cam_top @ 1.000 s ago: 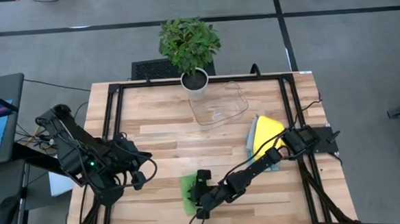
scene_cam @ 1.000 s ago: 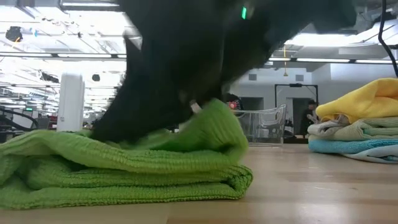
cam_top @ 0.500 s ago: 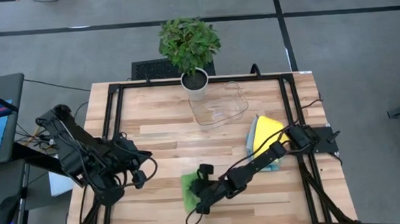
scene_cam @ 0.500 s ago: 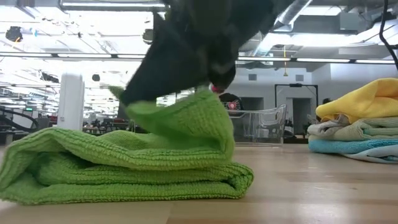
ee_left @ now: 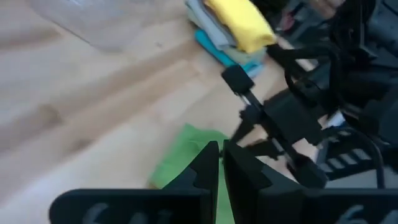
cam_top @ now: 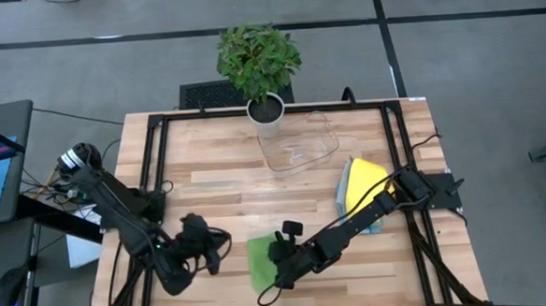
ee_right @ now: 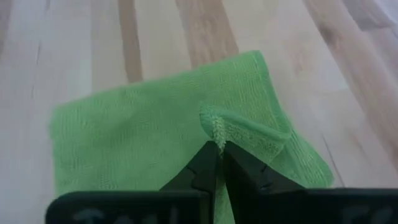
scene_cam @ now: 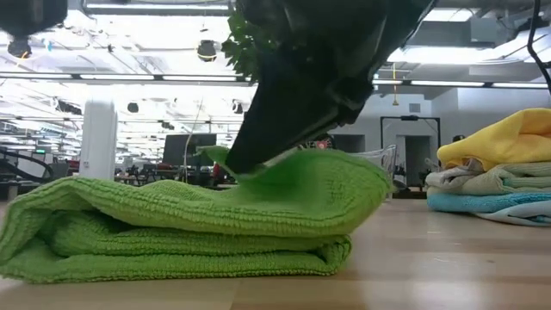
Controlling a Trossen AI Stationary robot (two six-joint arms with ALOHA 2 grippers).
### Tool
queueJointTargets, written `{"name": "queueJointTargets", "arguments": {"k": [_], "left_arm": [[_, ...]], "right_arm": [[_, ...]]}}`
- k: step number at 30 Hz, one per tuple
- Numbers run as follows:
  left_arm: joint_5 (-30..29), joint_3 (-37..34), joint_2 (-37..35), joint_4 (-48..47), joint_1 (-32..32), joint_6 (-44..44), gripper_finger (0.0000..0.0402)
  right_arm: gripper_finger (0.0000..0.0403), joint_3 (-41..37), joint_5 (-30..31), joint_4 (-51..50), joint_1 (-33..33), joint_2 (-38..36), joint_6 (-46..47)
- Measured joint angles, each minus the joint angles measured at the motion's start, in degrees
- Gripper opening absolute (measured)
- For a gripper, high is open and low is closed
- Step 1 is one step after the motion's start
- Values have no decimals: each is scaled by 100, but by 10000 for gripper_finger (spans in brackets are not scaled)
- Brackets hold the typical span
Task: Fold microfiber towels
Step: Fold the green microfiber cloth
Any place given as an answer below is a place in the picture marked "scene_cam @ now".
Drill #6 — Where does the bright blue terry towel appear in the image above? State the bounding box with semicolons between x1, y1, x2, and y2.
426;191;551;215

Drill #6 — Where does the green leafy plant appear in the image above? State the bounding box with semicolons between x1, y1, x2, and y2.
220;3;270;84

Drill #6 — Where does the black background station frame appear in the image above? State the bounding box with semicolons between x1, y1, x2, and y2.
380;115;443;189

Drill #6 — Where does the black curved background cable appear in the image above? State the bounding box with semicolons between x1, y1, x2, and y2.
0;146;56;183

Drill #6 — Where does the yellow hanging cord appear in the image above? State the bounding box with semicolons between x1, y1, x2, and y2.
390;62;399;108

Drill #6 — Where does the grey waffle towel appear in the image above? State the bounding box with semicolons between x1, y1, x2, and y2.
424;158;490;189

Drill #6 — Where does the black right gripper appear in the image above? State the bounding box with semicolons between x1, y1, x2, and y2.
225;0;436;176

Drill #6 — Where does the green towel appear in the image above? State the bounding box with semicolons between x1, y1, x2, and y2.
0;145;393;285

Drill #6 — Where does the yellow towel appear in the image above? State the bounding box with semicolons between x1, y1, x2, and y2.
436;107;551;172

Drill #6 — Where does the black computer monitor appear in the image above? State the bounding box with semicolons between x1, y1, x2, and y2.
162;133;218;168

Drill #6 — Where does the white building column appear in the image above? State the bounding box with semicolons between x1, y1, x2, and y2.
79;97;119;181

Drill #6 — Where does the clear plastic bin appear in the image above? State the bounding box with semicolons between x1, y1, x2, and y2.
350;144;399;193

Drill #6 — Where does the pale green-edged towel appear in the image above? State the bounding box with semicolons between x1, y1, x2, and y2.
425;161;551;196

